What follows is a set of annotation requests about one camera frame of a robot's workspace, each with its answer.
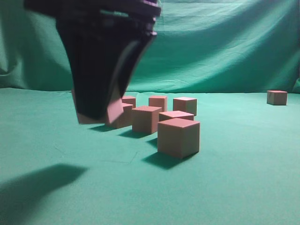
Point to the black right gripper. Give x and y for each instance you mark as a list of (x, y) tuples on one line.
[(102, 39)]

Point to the pink cube column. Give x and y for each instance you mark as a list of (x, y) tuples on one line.
[(185, 104), (129, 100), (276, 97), (179, 138), (175, 114), (113, 111), (145, 119)]

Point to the pink cube from column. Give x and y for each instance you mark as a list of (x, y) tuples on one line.
[(158, 101)]

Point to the pink cube later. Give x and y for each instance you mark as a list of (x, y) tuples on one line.
[(125, 118)]

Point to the green cloth backdrop and cover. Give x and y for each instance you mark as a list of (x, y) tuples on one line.
[(225, 53)]

